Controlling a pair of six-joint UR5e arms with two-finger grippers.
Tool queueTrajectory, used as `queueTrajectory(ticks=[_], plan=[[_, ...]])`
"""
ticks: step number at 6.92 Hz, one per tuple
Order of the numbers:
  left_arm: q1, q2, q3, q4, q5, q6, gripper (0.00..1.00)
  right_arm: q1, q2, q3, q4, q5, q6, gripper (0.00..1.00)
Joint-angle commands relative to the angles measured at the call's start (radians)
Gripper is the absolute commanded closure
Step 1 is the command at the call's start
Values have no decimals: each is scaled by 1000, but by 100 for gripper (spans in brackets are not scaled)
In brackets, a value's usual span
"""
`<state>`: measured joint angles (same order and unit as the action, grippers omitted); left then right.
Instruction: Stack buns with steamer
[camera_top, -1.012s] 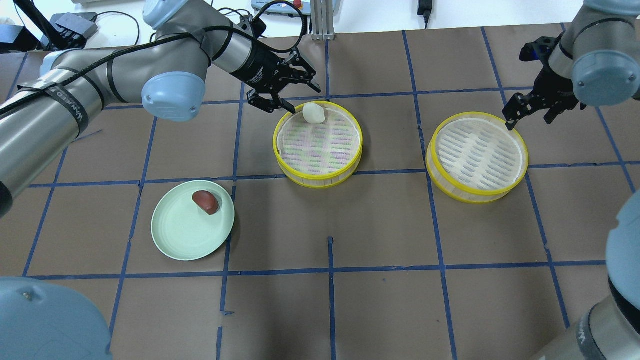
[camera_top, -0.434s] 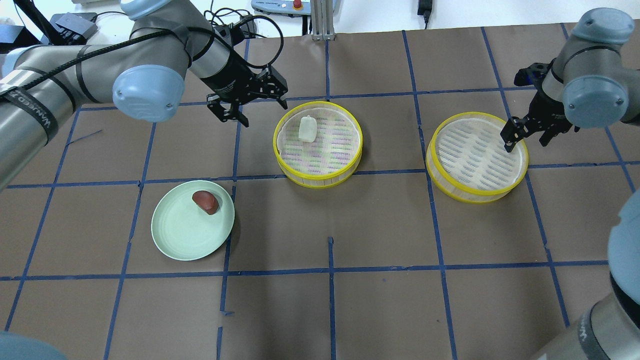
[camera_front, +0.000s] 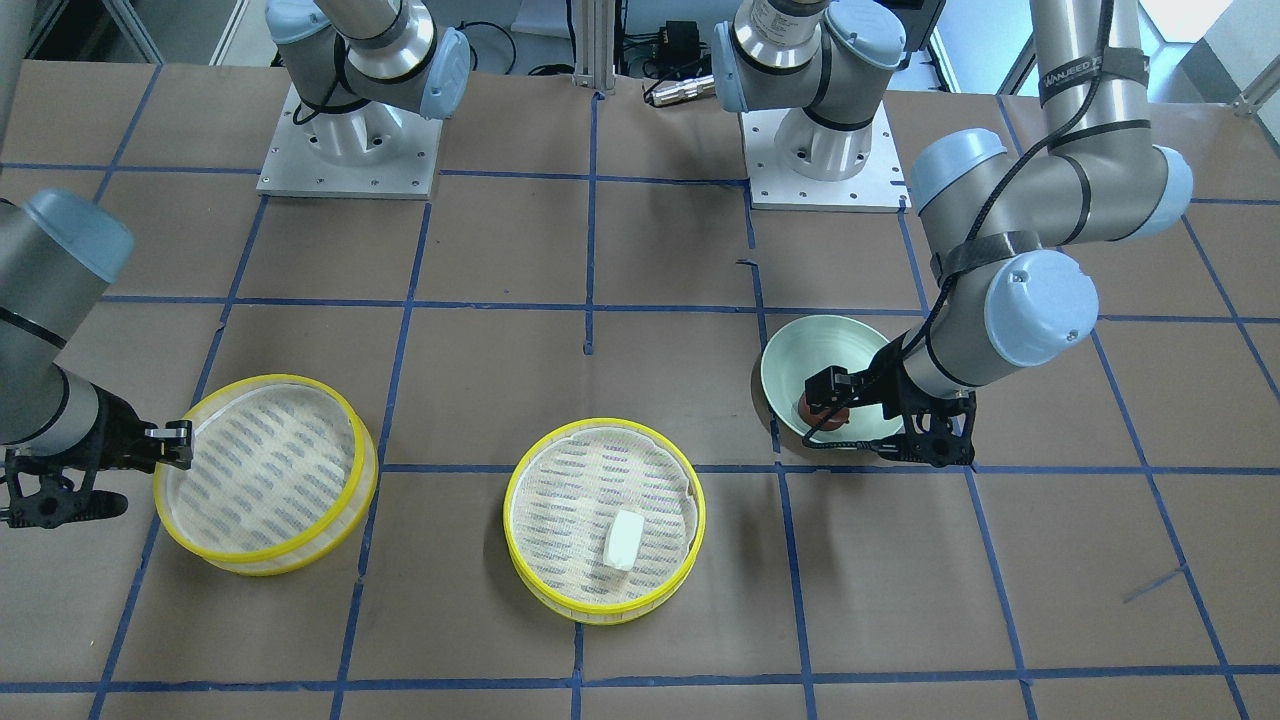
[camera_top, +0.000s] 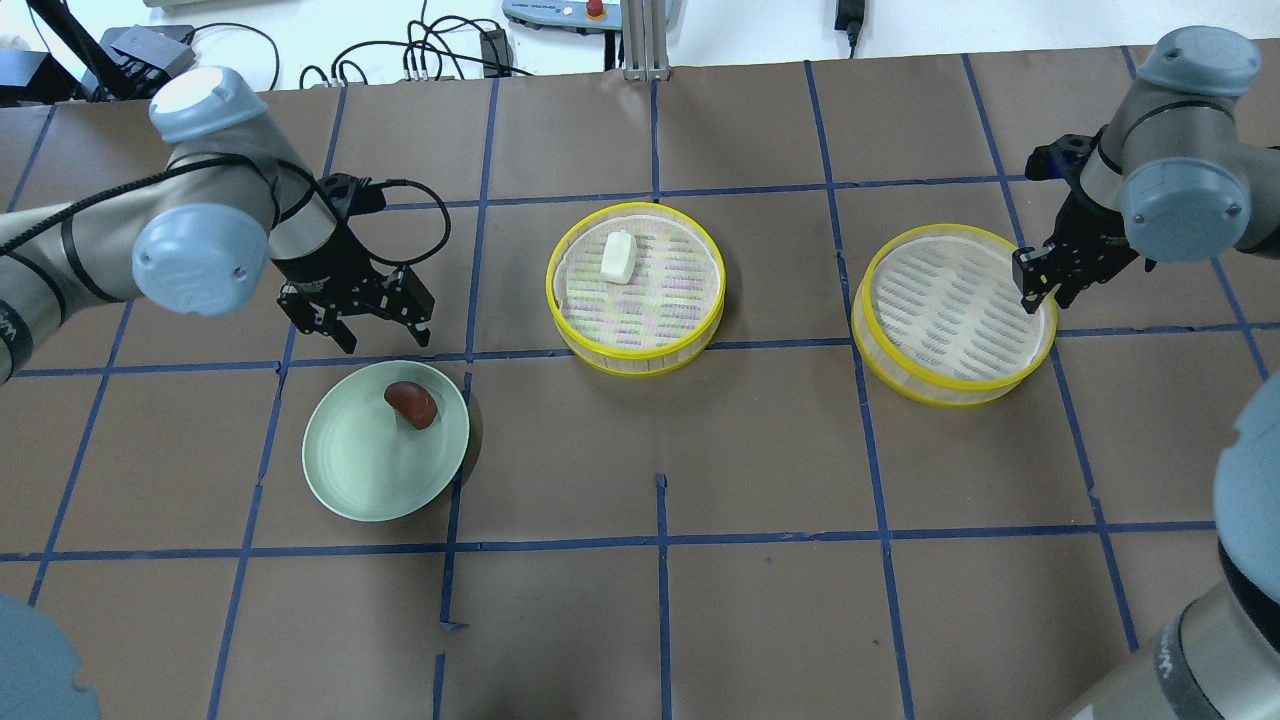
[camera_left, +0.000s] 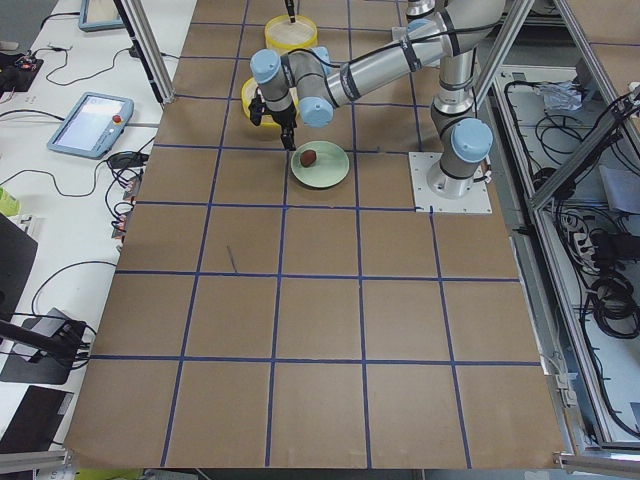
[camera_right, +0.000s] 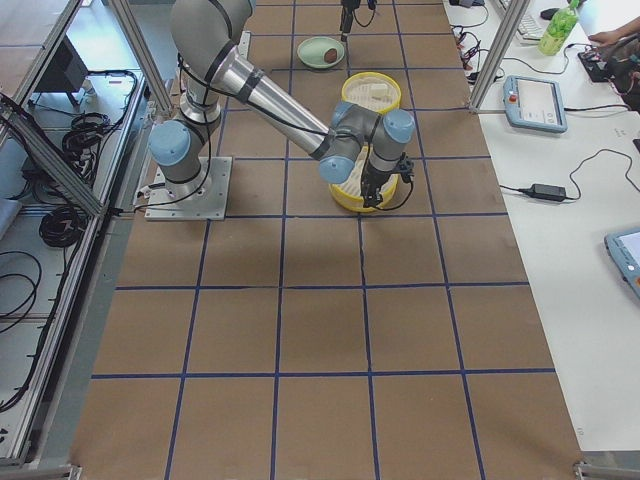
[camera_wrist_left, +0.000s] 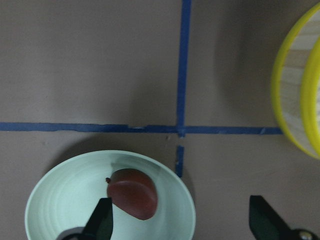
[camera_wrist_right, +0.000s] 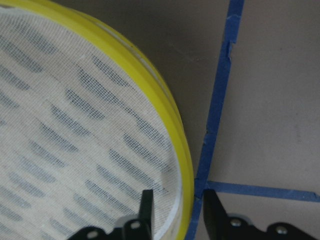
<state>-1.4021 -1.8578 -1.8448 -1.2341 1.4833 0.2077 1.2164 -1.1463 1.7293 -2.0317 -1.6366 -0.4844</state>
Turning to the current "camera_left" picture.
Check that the light green plate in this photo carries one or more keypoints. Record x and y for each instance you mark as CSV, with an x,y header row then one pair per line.
x,y
330,167

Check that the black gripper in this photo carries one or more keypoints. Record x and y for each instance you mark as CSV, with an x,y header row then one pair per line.
x,y
285,121

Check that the black laptop corner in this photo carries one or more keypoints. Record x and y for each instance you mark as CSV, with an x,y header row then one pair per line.
x,y
36,421

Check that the near teach pendant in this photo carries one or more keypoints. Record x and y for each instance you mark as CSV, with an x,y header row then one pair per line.
x,y
93,125

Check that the yellow bamboo steamer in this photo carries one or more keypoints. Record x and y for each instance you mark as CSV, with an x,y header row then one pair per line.
x,y
283,35
249,91

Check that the aluminium frame post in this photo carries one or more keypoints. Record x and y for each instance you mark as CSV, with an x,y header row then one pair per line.
x,y
141,35

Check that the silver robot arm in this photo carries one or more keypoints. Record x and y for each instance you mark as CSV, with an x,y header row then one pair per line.
x,y
303,84

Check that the far teach pendant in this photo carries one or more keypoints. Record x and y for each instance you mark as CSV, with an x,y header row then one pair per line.
x,y
99,15

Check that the teach pendant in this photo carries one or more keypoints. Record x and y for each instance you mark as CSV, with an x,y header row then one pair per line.
x,y
99,15
93,125

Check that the brown paper table mat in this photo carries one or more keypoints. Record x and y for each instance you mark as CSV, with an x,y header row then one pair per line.
x,y
255,322

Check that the black monitor stand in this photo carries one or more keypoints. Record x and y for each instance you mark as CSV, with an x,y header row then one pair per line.
x,y
44,349

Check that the brown bun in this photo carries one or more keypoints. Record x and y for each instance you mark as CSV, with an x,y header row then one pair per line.
x,y
308,158

